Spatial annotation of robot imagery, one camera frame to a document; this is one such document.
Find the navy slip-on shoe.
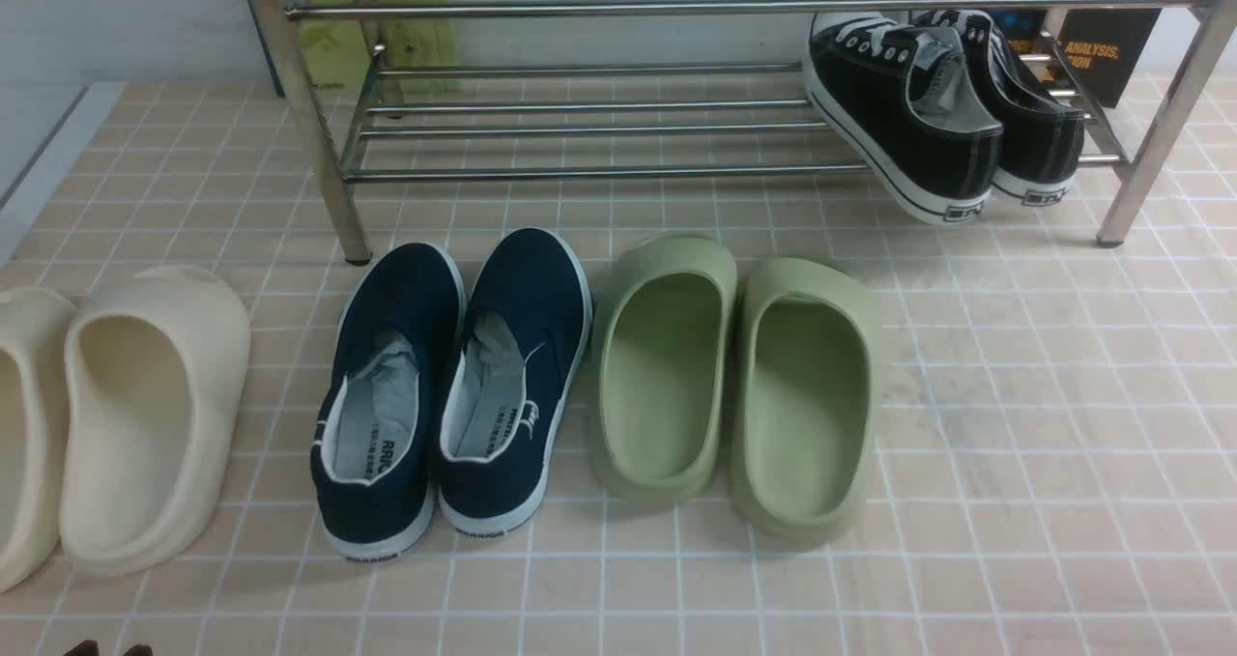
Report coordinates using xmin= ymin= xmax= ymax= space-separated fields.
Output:
xmin=435 ymin=228 xmax=593 ymax=538
xmin=309 ymin=243 xmax=465 ymax=563

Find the chrome metal shoe rack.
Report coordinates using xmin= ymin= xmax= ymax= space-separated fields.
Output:
xmin=247 ymin=0 xmax=1235 ymax=266

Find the yellow-green box behind rack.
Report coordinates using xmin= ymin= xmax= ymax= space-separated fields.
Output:
xmin=298 ymin=0 xmax=459 ymax=98

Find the green foam slipper left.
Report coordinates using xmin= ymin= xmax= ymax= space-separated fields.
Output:
xmin=585 ymin=235 xmax=738 ymax=507

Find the green foam slipper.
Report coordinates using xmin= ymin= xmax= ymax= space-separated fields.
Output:
xmin=585 ymin=235 xmax=738 ymax=507
xmin=729 ymin=256 xmax=884 ymax=547

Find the green foam slipper right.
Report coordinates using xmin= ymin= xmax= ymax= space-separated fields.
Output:
xmin=729 ymin=256 xmax=884 ymax=547

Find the black canvas sneaker left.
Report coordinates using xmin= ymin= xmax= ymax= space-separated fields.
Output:
xmin=802 ymin=12 xmax=1004 ymax=225

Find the black canvas sneaker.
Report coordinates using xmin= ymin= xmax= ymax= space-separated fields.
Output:
xmin=909 ymin=9 xmax=1085 ymax=208
xmin=802 ymin=12 xmax=1004 ymax=225

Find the black canvas sneaker right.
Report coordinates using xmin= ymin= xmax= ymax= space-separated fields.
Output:
xmin=909 ymin=9 xmax=1085 ymax=208

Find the cream foam slipper right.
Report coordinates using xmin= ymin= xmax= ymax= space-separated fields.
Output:
xmin=59 ymin=265 xmax=251 ymax=576

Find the cream foam slipper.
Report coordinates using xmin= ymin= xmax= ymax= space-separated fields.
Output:
xmin=59 ymin=265 xmax=251 ymax=576
xmin=1 ymin=286 xmax=75 ymax=590

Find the black book orange text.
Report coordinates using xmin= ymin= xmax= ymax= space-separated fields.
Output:
xmin=988 ymin=9 xmax=1162 ymax=106

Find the cream foam slipper left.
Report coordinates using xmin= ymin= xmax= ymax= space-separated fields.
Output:
xmin=1 ymin=286 xmax=75 ymax=590

